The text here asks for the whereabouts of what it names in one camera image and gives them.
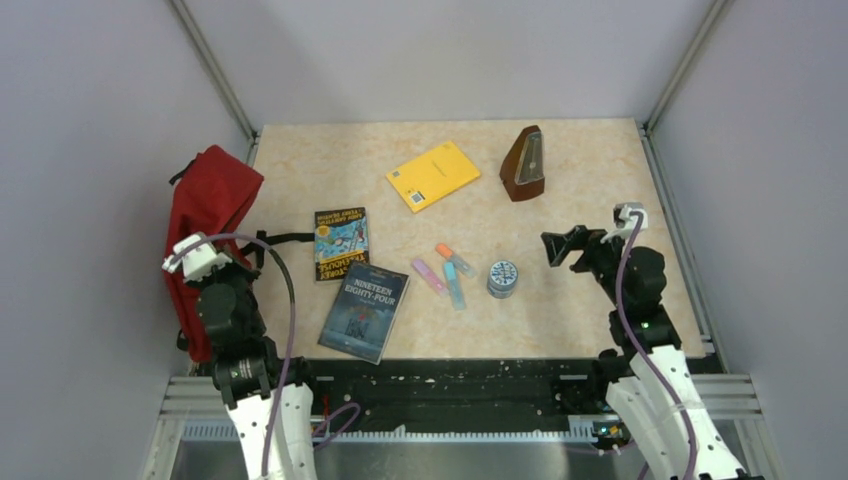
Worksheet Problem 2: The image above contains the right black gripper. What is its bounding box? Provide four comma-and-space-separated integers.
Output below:
542, 224, 633, 308

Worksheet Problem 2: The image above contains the red student backpack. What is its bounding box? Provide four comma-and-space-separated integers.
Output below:
164, 145, 264, 363

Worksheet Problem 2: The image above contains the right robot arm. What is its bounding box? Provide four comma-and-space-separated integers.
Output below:
541, 225, 752, 479

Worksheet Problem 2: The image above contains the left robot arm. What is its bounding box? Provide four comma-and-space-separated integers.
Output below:
184, 246, 321, 479

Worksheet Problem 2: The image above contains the round blue patterned tin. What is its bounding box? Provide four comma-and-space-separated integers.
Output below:
487, 260, 518, 299

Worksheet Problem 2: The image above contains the brown wooden metronome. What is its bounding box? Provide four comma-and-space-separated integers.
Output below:
499, 125, 545, 202

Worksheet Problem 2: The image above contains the blue highlighter pen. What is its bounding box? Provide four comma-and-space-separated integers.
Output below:
443, 261, 466, 311

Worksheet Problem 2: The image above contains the orange highlighter pen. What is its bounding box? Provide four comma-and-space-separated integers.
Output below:
435, 243, 477, 278

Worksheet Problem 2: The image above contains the colourful treehouse storey book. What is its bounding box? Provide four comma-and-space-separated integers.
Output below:
313, 207, 371, 283

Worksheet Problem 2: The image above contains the pink highlighter pen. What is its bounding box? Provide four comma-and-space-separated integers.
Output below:
411, 258, 449, 296

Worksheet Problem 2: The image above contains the Nineteen Eighty-Four dark book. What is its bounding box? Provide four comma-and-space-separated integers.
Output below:
318, 261, 409, 365

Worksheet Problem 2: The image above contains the yellow notebook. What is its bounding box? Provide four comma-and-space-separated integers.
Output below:
386, 141, 481, 213

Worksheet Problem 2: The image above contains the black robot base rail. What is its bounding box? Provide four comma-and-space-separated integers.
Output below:
192, 356, 727, 435

